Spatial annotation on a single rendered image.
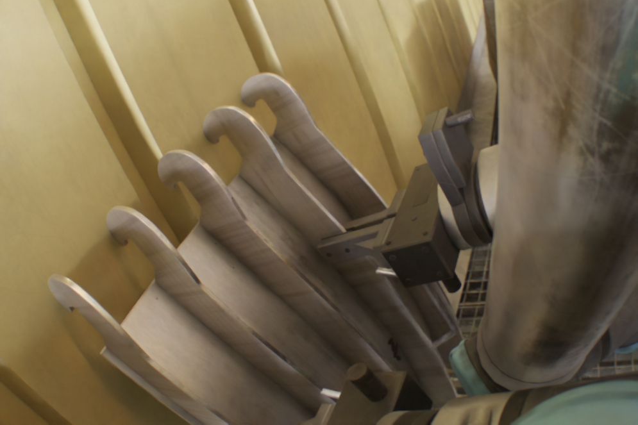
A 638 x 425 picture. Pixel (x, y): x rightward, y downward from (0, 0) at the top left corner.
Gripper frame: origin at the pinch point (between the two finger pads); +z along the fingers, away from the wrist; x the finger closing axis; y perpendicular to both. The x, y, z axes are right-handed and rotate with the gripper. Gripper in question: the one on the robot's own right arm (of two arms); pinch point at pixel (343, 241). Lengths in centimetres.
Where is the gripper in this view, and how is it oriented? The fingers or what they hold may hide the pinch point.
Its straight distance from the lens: 50.9
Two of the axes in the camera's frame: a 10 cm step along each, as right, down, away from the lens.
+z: -7.7, 2.6, 5.8
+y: 5.3, 7.6, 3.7
